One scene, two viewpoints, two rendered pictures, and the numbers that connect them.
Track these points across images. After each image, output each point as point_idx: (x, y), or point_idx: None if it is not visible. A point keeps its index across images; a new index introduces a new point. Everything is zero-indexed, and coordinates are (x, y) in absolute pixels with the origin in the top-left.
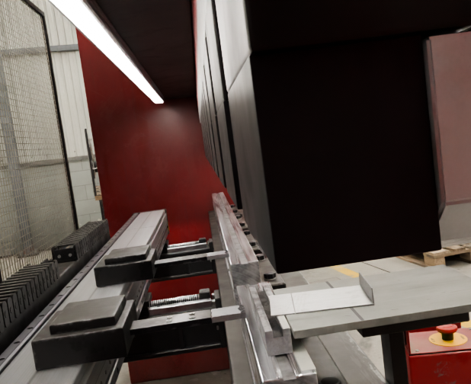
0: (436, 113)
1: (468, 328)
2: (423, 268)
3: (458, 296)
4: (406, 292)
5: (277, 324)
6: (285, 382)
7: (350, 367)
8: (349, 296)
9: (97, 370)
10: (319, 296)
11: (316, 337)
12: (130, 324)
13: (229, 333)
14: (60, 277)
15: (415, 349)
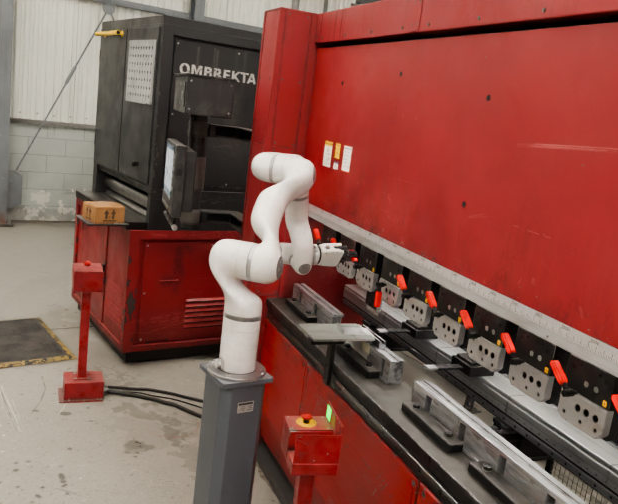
0: None
1: (293, 429)
2: (322, 338)
3: (312, 326)
4: (327, 329)
5: None
6: None
7: (346, 366)
8: (345, 330)
9: (415, 339)
10: (355, 332)
11: (361, 364)
12: (408, 329)
13: (409, 387)
14: None
15: (323, 418)
